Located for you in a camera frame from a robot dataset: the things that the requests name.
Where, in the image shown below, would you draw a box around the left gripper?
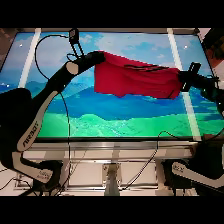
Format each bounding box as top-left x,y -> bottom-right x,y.
78,50 -> 107,70

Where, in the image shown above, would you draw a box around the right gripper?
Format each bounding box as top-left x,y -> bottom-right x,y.
177,71 -> 203,91

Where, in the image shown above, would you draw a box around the red shorts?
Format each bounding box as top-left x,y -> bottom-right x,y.
93,50 -> 185,101

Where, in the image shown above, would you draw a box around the heap of clothes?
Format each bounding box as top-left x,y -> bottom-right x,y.
202,28 -> 224,68

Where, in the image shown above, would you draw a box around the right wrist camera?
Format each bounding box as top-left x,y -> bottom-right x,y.
182,61 -> 203,93

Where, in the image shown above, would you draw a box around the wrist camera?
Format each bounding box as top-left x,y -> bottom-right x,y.
67,28 -> 86,58
182,61 -> 203,93

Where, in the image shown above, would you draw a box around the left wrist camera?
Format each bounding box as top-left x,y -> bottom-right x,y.
67,28 -> 86,58

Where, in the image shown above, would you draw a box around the black cable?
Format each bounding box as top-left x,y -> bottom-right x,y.
33,32 -> 82,196
120,129 -> 224,192

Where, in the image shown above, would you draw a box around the silver frame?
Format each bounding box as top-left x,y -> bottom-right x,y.
18,139 -> 202,197

